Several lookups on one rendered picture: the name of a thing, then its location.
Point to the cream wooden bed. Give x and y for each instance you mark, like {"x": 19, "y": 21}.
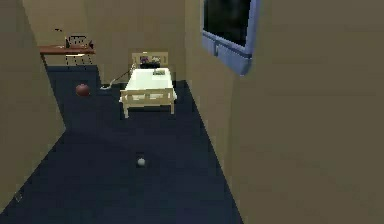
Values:
{"x": 148, "y": 85}

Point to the small green book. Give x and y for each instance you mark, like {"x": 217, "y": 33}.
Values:
{"x": 159, "y": 71}

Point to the blue framed window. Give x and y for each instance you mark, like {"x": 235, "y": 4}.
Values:
{"x": 230, "y": 23}

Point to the dark red ball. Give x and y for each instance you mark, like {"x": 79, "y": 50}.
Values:
{"x": 82, "y": 89}

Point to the brown wooden table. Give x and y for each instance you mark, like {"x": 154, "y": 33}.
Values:
{"x": 66, "y": 50}

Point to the small grey ball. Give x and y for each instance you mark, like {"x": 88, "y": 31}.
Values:
{"x": 141, "y": 162}

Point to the dark patterned pillow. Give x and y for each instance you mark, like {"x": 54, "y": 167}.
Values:
{"x": 150, "y": 62}

